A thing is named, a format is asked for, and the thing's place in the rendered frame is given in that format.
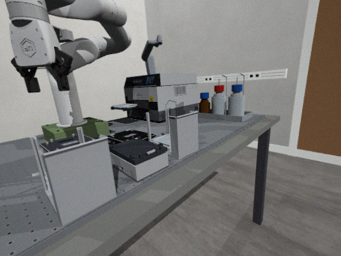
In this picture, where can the brown glass bottle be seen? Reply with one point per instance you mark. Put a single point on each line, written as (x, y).
(204, 107)

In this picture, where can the white plastic bottle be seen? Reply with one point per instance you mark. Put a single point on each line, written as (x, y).
(218, 105)

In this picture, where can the blue bottle cap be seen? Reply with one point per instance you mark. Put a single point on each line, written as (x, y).
(236, 87)
(204, 94)

